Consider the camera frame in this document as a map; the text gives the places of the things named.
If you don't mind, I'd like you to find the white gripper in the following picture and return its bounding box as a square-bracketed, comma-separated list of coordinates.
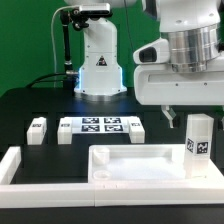
[134, 64, 224, 131]

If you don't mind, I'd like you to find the white desk tabletop tray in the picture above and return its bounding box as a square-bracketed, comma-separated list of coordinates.
[88, 144, 224, 190]

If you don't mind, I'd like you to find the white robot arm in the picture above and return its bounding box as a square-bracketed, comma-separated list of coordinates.
[64, 0, 224, 107]

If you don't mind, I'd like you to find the fiducial marker sheet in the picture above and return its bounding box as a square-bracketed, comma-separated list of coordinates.
[72, 117, 128, 134]

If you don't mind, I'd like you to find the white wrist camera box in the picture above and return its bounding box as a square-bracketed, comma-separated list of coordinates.
[133, 38, 170, 65]

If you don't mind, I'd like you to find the white U-shaped obstacle frame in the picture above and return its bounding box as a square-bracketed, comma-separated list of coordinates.
[0, 147, 224, 208]

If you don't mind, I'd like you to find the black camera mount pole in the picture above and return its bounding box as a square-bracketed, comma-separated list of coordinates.
[60, 10, 74, 91]

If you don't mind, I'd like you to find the mounted grey camera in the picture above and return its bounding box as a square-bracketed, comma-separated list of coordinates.
[79, 3, 111, 17]

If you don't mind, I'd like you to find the black cable on table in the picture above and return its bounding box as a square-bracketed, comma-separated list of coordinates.
[25, 72, 69, 89]

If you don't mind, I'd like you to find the white camera cable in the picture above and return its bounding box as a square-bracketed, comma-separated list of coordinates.
[50, 5, 73, 89]

